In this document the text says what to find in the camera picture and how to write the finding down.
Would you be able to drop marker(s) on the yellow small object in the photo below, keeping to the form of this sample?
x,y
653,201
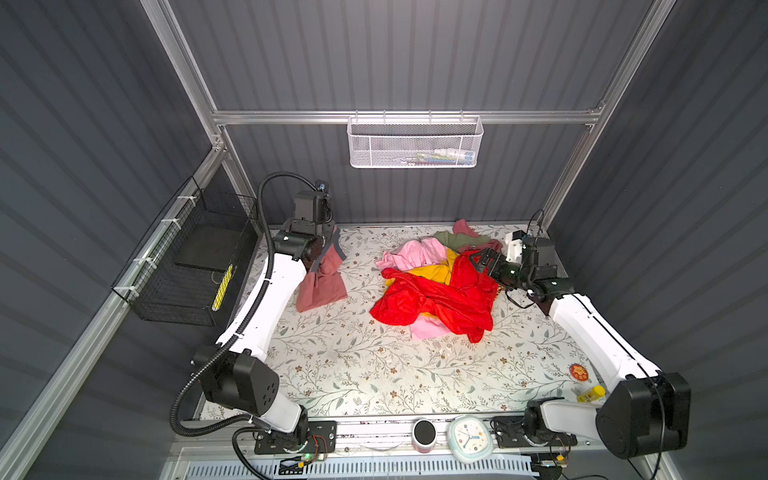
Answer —
x,y
594,394

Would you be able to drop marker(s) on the yellow black striped tool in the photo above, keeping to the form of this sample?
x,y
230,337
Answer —
x,y
223,287

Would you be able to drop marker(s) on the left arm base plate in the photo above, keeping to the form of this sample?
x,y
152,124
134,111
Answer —
x,y
312,437

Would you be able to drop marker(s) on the red cloth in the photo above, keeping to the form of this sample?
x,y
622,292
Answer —
x,y
464,305

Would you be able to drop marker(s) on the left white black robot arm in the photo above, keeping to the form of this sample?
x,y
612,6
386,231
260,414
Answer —
x,y
238,377

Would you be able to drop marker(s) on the olive green cloth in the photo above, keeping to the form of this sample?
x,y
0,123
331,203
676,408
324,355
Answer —
x,y
459,242

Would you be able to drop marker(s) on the light pink cloth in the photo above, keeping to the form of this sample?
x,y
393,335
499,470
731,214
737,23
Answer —
x,y
426,326

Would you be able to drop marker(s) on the red round sticker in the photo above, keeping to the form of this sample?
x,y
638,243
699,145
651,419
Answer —
x,y
579,373

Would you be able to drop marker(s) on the maroon cloth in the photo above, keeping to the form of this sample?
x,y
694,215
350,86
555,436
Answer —
x,y
461,226

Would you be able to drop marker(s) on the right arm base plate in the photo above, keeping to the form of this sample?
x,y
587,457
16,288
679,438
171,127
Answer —
x,y
514,431

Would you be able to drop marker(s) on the black round speaker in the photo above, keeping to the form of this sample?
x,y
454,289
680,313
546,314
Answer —
x,y
423,435

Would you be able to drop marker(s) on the yellow cloth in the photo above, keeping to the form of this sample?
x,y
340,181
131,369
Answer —
x,y
435,265

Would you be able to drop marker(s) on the black wire wall basket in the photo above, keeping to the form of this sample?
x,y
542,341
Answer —
x,y
174,277

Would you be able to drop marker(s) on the white wire mesh basket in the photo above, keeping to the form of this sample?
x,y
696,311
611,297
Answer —
x,y
427,142

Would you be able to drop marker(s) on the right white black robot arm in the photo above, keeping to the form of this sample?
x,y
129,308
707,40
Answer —
x,y
645,411

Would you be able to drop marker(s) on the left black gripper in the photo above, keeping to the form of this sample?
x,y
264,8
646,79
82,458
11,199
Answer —
x,y
329,226

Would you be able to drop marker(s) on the dusty rose grey shirt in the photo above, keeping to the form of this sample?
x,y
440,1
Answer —
x,y
324,284

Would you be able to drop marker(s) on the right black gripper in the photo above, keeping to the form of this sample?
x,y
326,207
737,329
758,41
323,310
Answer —
x,y
489,254

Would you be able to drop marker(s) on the white analog clock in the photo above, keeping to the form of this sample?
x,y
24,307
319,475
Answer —
x,y
469,439

